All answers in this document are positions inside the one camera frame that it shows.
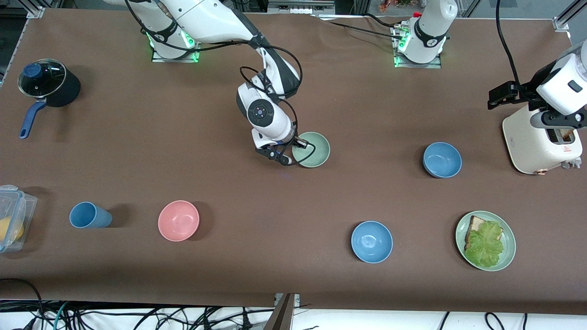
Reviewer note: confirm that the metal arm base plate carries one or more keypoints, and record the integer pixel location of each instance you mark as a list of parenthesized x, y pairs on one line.
[(158, 58), (435, 65)]

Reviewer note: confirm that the blue plastic cup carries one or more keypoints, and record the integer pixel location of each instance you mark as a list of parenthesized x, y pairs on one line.
[(89, 215)]

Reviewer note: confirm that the light green bowl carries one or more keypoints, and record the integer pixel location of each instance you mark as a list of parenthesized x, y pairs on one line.
[(316, 149)]

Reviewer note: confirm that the green lettuce leaf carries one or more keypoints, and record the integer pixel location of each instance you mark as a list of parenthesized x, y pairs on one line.
[(485, 245)]

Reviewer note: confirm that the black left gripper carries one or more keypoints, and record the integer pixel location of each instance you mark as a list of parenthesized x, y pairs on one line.
[(526, 90)]

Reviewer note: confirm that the white toaster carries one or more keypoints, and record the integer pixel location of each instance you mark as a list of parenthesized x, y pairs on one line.
[(534, 146)]

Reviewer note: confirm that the clear plastic container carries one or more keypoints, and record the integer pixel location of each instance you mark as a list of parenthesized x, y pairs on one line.
[(28, 220)]

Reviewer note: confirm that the blue bowl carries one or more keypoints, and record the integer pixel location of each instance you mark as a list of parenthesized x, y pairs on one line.
[(371, 242), (441, 159)]

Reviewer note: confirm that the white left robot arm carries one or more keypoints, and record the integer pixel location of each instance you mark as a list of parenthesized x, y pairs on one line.
[(431, 27)]

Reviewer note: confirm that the glass lid with blue knob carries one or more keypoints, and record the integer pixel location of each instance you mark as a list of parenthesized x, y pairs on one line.
[(43, 78)]

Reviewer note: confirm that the yellow lemon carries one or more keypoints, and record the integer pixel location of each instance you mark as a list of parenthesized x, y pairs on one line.
[(8, 229)]

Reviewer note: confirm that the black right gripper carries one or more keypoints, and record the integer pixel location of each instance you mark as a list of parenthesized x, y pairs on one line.
[(296, 141)]

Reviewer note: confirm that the light green plate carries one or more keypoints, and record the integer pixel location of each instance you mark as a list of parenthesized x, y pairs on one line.
[(509, 250)]

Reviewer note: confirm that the aluminium frame profile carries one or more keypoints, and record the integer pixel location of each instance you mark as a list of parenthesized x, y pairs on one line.
[(568, 16), (34, 10)]

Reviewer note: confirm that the brown toast slice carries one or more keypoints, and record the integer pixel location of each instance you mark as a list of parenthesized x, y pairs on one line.
[(567, 135)]

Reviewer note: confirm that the clear lid with blue rim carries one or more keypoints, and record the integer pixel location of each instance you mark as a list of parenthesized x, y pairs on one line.
[(10, 206)]

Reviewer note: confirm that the bread slice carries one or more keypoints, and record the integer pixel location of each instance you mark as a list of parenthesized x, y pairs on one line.
[(474, 224)]

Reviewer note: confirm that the pink bowl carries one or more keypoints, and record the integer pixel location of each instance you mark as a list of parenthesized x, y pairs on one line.
[(178, 221)]

